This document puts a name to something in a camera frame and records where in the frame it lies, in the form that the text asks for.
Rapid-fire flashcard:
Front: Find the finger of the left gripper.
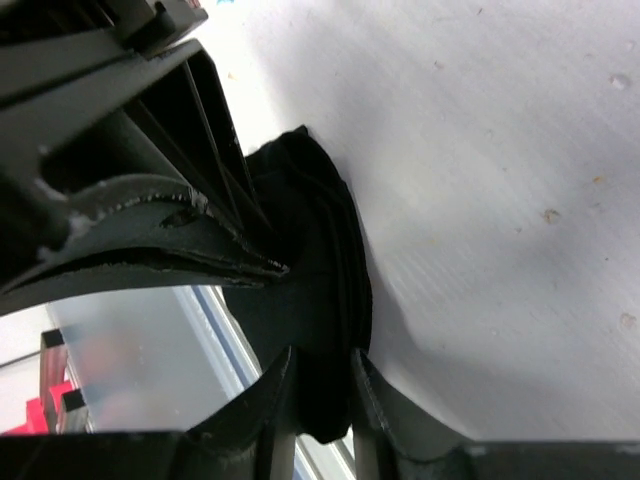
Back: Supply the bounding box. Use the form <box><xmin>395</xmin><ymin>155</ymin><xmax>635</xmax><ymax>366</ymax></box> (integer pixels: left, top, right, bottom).
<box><xmin>1</xmin><ymin>40</ymin><xmax>273</xmax><ymax>238</ymax></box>
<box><xmin>1</xmin><ymin>174</ymin><xmax>288</xmax><ymax>314</ymax></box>

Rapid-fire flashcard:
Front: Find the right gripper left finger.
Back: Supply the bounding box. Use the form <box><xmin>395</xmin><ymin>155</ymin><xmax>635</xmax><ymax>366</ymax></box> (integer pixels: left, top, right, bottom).
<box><xmin>184</xmin><ymin>346</ymin><xmax>295</xmax><ymax>479</ymax></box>

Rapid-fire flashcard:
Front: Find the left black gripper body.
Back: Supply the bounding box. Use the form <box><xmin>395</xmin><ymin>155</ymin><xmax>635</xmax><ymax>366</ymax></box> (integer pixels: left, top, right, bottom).
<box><xmin>1</xmin><ymin>1</ymin><xmax>208</xmax><ymax>105</ymax></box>

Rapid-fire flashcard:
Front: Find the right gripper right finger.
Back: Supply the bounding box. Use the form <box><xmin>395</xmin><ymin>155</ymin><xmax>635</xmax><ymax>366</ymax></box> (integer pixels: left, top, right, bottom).
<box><xmin>350</xmin><ymin>349</ymin><xmax>474</xmax><ymax>479</ymax></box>

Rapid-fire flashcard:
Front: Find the black underwear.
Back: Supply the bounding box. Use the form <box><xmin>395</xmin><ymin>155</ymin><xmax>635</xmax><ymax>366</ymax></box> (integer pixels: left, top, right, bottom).
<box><xmin>223</xmin><ymin>126</ymin><xmax>372</xmax><ymax>443</ymax></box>

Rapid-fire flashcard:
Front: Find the aluminium mounting rail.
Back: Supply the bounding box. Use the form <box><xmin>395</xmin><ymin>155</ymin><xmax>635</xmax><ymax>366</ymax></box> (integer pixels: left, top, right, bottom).
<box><xmin>174</xmin><ymin>286</ymin><xmax>355</xmax><ymax>479</ymax></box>

